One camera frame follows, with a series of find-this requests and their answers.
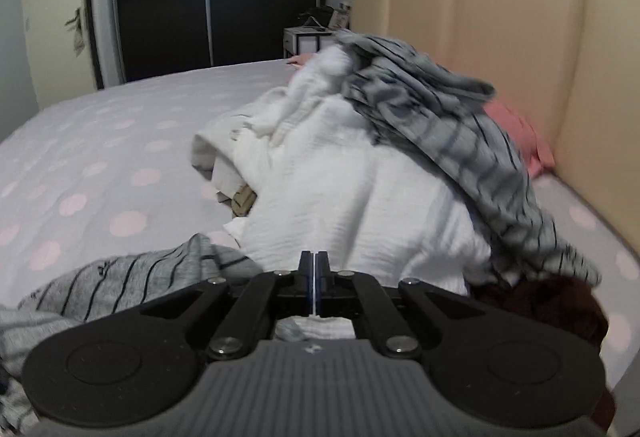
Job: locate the dark bag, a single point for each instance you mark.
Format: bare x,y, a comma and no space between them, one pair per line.
317,17

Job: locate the beige patterned cloth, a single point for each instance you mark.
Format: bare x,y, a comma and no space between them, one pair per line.
245,202

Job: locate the white box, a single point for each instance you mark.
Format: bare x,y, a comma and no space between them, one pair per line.
341,17

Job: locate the dark brown cloth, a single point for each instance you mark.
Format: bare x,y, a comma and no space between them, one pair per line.
550,302

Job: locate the beige padded headboard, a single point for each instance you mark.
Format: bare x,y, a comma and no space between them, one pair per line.
500,17

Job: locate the white nightstand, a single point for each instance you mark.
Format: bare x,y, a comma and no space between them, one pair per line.
305,39

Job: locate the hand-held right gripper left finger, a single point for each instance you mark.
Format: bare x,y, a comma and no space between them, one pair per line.
307,287

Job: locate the dark wardrobe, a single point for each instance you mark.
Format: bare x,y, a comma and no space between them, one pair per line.
160,17

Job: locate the polka dot bed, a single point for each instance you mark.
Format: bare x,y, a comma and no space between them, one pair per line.
100,157

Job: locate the grey striped bow-print garment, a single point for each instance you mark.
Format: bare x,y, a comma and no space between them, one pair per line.
440,127
100,287

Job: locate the cream white cloth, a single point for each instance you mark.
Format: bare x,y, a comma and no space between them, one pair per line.
220,152

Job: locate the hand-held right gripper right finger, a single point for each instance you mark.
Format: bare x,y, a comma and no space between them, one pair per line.
321,287

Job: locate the pink cloth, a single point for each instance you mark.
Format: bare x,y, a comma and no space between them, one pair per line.
520,132

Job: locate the white knit cloth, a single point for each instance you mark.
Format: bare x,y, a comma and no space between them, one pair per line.
315,82

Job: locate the white muslin cloth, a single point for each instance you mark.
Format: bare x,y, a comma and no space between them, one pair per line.
350,197

